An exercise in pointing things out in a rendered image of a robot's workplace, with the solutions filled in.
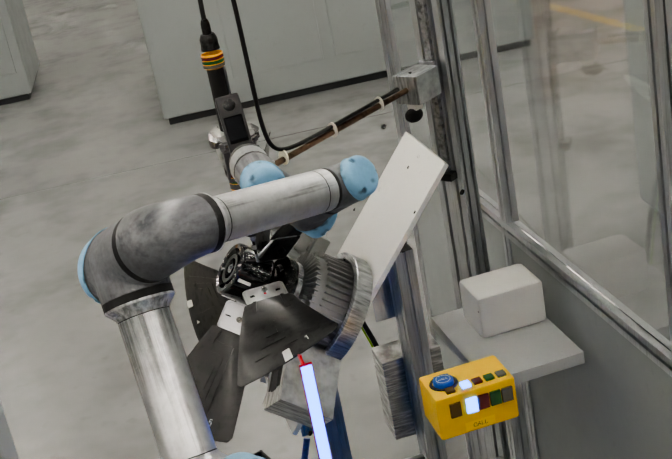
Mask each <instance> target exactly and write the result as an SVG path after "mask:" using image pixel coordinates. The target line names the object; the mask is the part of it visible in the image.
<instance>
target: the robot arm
mask: <svg viewBox="0 0 672 459"><path fill-rule="evenodd" d="M215 105H216V108H217V112H218V115H219V118H220V122H221V125H222V129H223V132H221V131H220V129H218V126H216V127H214V128H213V129H212V130H211V132H210V133H209V135H208V141H209V145H210V147H211V148H212V149H216V151H217V155H218V157H219V159H220V160H222V154H223V158H224V163H225V165H223V168H224V172H225V176H226V177H227V179H228V181H229V182H230V183H233V182H237V183H238V185H239V186H240V188H241V189H239V190H235V191H232V192H228V193H224V194H220V195H216V196H211V195H209V194H207V193H198V194H194V195H190V196H185V197H180V198H175V199H171V200H166V201H162V202H157V203H153V204H149V205H146V206H143V207H140V208H138V209H135V210H133V211H131V212H130V213H128V214H127V215H126V216H124V217H123V218H121V219H120V220H118V221H117V222H115V223H114V224H112V225H111V226H109V227H107V228H105V229H103V230H101V231H99V232H98V233H97V234H96V235H94V237H93V238H92V239H91V240H90V241H89V242H88V243H87V244H86V245H85V246H84V248H83V250H82V251H81V254H80V256H79V260H78V278H79V281H80V284H81V286H82V288H83V290H84V291H85V293H86V294H87V295H88V296H89V297H90V298H93V299H94V301H95V302H97V303H99V304H101V307H102V309H103V312H104V316H105V317H106V318H108V319H110V320H112V321H114V322H116V323H117V324H118V327H119V330H120V333H121V336H122V339H123V342H124V345H125V348H126V351H127V354H128V357H129V361H130V364H131V367H132V370H133V373H134V376H135V379H136V382H137V385H138V388H139V391H140V394H141V397H142V400H143V403H144V406H145V409H146V413H147V416H148V419H149V422H150V425H151V428H152V431H153V434H154V437H155V440H156V443H157V446H158V449H159V452H160V455H161V458H162V459H265V458H263V457H260V456H256V455H253V454H251V453H248V452H237V453H233V454H231V455H229V456H228V455H226V454H224V453H222V452H220V451H219V450H218V449H217V448H216V445H215V442H214V439H213V436H212V433H211V430H210V427H209V424H208V421H207V418H206V415H205V412H204V409H203V406H202V403H201V400H200V397H199V394H198V391H197V388H196V385H195V382H194V379H193V376H192V373H191V370H190V367H189V364H188V361H187V358H186V355H185V352H184V349H183V346H182V343H181V340H180V337H179V334H178V331H177V328H176V325H175V322H174V319H173V316H172V313H171V310H170V302H171V300H172V298H173V296H174V294H175V292H174V289H173V286H172V283H171V280H170V277H169V276H170V275H172V274H173V273H175V272H177V271H178V270H180V269H181V268H183V267H185V266H186V265H188V264H190V263H191V262H193V261H195V260H197V259H199V258H201V257H203V256H205V255H207V254H211V253H214V252H217V251H219V250H220V249H221V248H222V247H223V245H224V244H225V242H228V241H232V240H235V239H238V238H242V237H245V236H248V235H252V234H255V233H258V232H262V231H265V230H268V229H272V228H275V227H279V226H282V225H285V224H291V225H292V226H293V227H294V228H295V229H296V230H298V231H300V232H303V233H305V234H306V235H308V236H310V237H312V238H320V237H322V236H324V235H325V234H326V232H327V231H329V230H330V229H331V228H332V226H333V225H334V223H335V221H336V218H337V213H338V212H340V211H342V210H343V209H345V208H347V207H349V206H351V205H353V204H355V203H357V202H359V201H363V200H365V199H366V197H368V196H369V195H371V194H372V193H374V192H375V190H376V189H377V186H378V174H377V170H376V169H375V167H374V165H373V164H372V163H371V162H370V161H369V160H368V159H367V158H365V157H363V156H360V155H355V156H352V157H349V158H345V159H343V160H342V161H341V162H340V163H338V164H336V165H332V166H329V167H325V168H321V169H317V170H313V171H309V172H305V173H302V174H298V175H294V176H292V175H290V174H289V173H287V172H286V171H284V170H283V169H281V168H280V167H278V166H277V165H276V164H275V161H274V160H271V159H270V157H269V156H268V155H267V154H266V153H265V151H264V150H262V149H261V148H260V147H259V144H257V142H256V141H257V140H258V138H259V137H260V131H259V127H258V126H256V125H254V124H252V123H247V121H246V118H245V115H244V111H243V108H242V105H241V101H240V98H239V95H238V93H233V94H229V95H225V96H222V97H218V98H216V99H215ZM230 174H231V175H230ZM231 176H232V177H233V179H232V178H231Z"/></svg>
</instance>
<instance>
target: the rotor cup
mask: <svg viewBox="0 0 672 459"><path fill-rule="evenodd" d="M247 249H249V250H252V251H254V250H253V249H252V247H250V246H248V245H245V244H243V243H237V244H235V245H234V246H233V247H232V248H231V249H230V250H229V251H228V253H227V254H226V256H225V258H224V259H223V261H222V264H221V266H220V268H219V271H218V275H217V280H216V288H217V292H218V293H219V294H221V295H223V296H226V297H228V298H230V299H233V300H235V301H237V302H240V303H242V304H245V305H246V303H245V301H244V299H243V297H242V296H243V295H242V293H243V292H244V291H246V290H249V289H252V288H256V287H259V286H263V285H266V284H270V283H273V282H277V281H281V282H283V283H284V285H285V287H286V289H287V291H288V293H292V291H293V288H294V285H295V281H296V276H297V265H296V262H295V260H294V259H292V258H290V257H287V256H286V257H285V258H283V259H278V260H276V261H275V262H274V261H273V260H272V261H266V262H260V263H259V262H256V258H255V254H253V253H251V252H249V251H247ZM231 264H233V269H232V271H231V272H230V273H228V267H229V266H230V265H231ZM238 279H242V280H244V281H247V282H249V283H251V285H250V286H247V285H245V284H243V283H240V282H238Z"/></svg>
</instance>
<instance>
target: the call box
mask: <svg viewBox="0 0 672 459"><path fill-rule="evenodd" d="M501 369H503V370H504V371H505V372H506V376H503V377H500V378H498V377H497V376H496V375H495V373H494V372H495V371H498V370H501ZM446 373H448V375H451V376H452V377H453V379H454V384H453V385H452V386H453V388H454V389H455V390H456V392H455V393H452V394H449V395H447V394H446V393H445V391H444V389H438V388H435V387H434V386H433V377H436V376H438V375H441V374H446ZM488 373H492V374H493V375H494V377H495V379H493V380H490V381H486V380H485V379H484V378H483V375H485V374H488ZM479 376H480V378H481V379H482V380H483V383H480V384H477V385H474V384H473V383H472V381H471V379H472V378H475V377H479ZM466 380H468V381H469V382H470V383H471V387H468V388H464V389H463V388H462V387H461V386H460V385H459V382H462V381H466ZM419 384H420V389H421V395H422V401H423V407H424V412H425V416H426V418H427V419H428V420H429V422H430V423H431V425H432V426H433V428H434V429H435V430H436V432H437V433H438V435H439V436H440V437H441V439H442V440H446V439H449V438H452V437H455V436H459V435H462V434H465V433H468V432H471V431H474V430H477V429H481V428H484V427H487V426H490V425H493V424H496V423H499V422H503V421H506V420H509V419H512V418H515V417H518V416H519V411H518V404H517V397H516V389H515V382H514V377H513V376H512V375H511V374H510V372H509V371H508V370H507V369H506V368H505V367H504V366H503V365H502V364H501V363H500V361H499V360H498V359H497V358H496V357H495V356H494V355H492V356H489V357H485V358H482V359H479V360H476V361H472V362H469V363H466V364H462V365H459V366H456V367H453V368H449V369H446V370H443V371H440V372H436V373H433V374H430V375H426V376H423V377H420V378H419ZM510 385H511V386H512V388H513V395H514V400H511V401H508V402H505V403H504V402H503V400H502V404H498V405H495V406H491V402H490V406H491V407H489V408H486V409H482V410H480V409H479V411H476V412H473V413H470V414H468V413H467V407H466V401H465V400H466V399H468V398H471V397H475V396H476V397H477V396H478V395H481V394H484V393H488V394H489V392H491V391H494V390H497V389H500V390H501V388H504V387H507V386H510ZM459 401H460V403H461V409H462V416H460V417H457V418H454V419H452V418H451V414H450V408H449V404H452V403H455V402H459Z"/></svg>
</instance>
